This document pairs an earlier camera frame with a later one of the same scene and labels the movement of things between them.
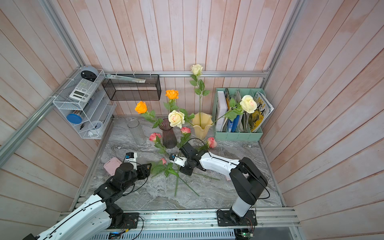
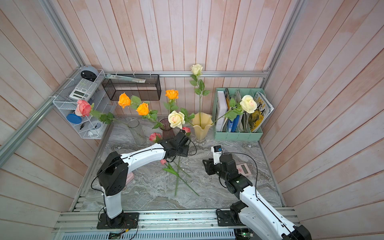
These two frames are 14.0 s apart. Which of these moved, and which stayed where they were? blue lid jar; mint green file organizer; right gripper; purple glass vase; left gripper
Moved: left gripper; right gripper
Stayed: blue lid jar; mint green file organizer; purple glass vase
